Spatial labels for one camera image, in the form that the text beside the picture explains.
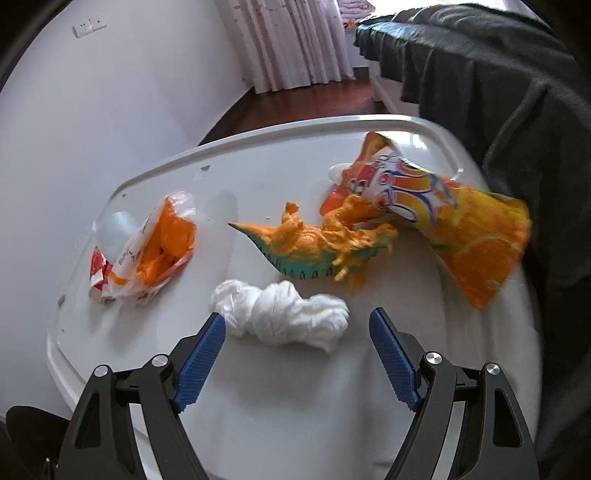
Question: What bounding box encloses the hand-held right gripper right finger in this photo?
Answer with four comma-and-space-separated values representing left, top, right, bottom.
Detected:
368, 307, 541, 480

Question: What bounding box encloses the folded pink bedding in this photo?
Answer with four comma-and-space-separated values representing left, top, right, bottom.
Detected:
339, 0, 375, 31

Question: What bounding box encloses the dark blanket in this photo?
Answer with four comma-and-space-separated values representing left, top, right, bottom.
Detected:
353, 2, 591, 480

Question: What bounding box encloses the white bed frame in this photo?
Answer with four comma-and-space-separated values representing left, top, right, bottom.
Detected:
368, 65, 421, 116

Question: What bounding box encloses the white wall socket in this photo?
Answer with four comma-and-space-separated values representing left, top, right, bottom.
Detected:
73, 17, 107, 38

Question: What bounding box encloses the person's black clothing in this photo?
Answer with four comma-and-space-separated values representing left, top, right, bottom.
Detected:
0, 405, 70, 480

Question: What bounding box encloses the white plastic storage box lid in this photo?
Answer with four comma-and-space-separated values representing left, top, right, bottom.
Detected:
45, 114, 543, 480

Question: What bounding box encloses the white tissue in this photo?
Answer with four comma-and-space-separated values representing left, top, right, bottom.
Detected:
211, 279, 350, 354

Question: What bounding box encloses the pink patterned curtain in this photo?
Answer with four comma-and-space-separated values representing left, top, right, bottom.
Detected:
217, 0, 355, 93

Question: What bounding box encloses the orange dinosaur toy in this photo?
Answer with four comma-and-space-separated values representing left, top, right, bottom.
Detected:
228, 200, 399, 296

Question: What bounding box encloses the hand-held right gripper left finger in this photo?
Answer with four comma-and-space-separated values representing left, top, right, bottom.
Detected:
59, 312, 227, 480

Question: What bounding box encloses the orange juice pouch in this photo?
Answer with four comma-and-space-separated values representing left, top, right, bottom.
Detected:
320, 131, 533, 309

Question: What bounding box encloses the orange red plastic bag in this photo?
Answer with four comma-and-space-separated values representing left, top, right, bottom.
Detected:
89, 191, 197, 306

